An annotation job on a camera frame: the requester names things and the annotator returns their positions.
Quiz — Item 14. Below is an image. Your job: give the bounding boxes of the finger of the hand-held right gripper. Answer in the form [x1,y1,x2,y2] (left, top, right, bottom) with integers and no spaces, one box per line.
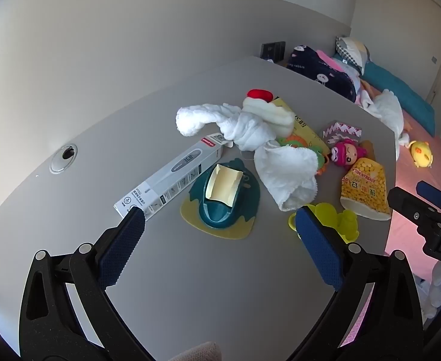
[387,187,432,228]
[415,180,441,215]

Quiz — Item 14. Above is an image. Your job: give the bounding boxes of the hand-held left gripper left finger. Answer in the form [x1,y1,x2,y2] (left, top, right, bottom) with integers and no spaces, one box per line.
[18,207,157,361]

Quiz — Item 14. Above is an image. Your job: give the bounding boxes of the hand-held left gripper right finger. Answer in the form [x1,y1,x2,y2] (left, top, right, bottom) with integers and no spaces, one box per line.
[286,207,426,361]

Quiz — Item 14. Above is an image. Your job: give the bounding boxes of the yellow green rubber toy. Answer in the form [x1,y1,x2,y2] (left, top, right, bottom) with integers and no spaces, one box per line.
[288,202,358,244]

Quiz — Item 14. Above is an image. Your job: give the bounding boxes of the yellow corn snack bag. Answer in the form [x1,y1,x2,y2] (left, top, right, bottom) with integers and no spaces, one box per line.
[340,157,392,222]

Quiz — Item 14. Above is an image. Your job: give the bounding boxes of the white thermometer box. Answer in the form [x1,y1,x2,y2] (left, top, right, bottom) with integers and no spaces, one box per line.
[114,134,233,222]

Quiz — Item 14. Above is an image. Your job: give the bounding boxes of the teal dinosaur sticky note holder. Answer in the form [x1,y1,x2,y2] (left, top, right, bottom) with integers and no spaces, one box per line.
[180,158,260,240]

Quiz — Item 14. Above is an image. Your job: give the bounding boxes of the orange green toy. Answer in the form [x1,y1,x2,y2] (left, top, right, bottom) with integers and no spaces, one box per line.
[278,135,332,175]

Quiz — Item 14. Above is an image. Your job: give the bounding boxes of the white towel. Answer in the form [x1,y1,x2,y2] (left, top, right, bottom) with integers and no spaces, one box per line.
[175,101,319,212]

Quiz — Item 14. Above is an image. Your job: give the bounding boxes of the yellow chick plush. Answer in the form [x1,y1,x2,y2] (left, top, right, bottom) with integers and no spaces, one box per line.
[408,140,435,168]

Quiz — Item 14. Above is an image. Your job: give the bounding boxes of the white plush toy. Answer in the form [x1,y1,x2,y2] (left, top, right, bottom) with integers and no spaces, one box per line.
[416,261,441,318]

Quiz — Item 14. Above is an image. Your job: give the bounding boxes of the pink doll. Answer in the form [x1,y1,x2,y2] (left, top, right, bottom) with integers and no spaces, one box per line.
[329,138,368,168]

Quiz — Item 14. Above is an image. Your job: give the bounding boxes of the white goose plush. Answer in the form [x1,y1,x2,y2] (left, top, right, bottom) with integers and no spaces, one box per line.
[356,88,413,159]

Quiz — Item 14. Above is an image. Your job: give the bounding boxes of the teal cushion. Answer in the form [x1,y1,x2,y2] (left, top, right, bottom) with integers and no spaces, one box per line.
[361,60,436,137]

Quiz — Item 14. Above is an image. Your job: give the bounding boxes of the yellow packet with red cap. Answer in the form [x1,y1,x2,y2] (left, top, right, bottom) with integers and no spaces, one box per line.
[247,89,332,156]

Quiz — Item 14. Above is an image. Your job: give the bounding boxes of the navy printed blanket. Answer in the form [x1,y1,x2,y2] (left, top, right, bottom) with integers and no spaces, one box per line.
[287,44,357,102]

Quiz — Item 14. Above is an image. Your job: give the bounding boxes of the checkered patchwork pillow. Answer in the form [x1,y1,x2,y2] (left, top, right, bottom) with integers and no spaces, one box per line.
[335,36,371,76]

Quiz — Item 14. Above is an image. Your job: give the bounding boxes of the pink fleece blanket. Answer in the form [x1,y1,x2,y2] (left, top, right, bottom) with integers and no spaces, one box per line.
[316,50,345,72]

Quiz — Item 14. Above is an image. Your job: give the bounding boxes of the grey table cable grommet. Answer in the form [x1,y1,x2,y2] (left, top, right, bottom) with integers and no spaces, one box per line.
[50,143,79,174]

